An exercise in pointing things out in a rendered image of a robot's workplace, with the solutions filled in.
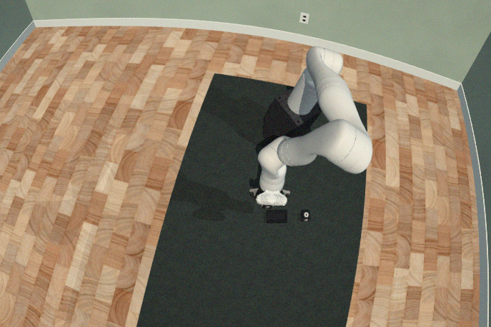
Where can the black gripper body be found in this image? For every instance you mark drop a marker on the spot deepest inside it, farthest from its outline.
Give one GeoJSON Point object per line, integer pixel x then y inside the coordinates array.
{"type": "Point", "coordinates": [259, 191]}

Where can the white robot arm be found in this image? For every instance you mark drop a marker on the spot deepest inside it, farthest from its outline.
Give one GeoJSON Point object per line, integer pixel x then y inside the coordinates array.
{"type": "Point", "coordinates": [338, 140]}

